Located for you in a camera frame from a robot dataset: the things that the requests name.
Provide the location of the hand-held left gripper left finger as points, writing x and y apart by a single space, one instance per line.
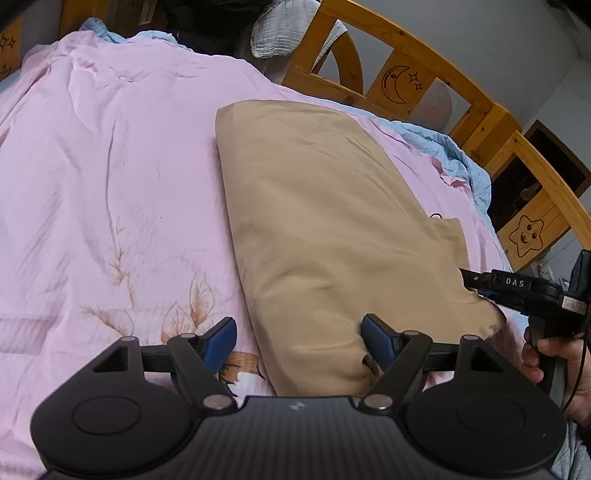
221 339

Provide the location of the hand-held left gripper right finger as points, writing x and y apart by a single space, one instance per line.
378 341

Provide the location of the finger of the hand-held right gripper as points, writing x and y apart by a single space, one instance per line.
475 280

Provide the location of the tan hoodie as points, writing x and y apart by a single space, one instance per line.
323 221

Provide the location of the person's right hand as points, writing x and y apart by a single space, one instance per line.
572 378

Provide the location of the light blue blanket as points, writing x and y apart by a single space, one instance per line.
443 152

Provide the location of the person's grey clothing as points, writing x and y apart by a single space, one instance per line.
575 454

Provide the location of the pink floral blanket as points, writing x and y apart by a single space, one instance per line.
115 184

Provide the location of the white crinkled cloth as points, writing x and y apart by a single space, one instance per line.
277 32

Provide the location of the black jacket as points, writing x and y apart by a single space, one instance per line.
203 23

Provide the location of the wooden star-carved bed rail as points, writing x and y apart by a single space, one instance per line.
531 230

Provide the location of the wooden moon-carved bed rail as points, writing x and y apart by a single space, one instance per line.
397 85

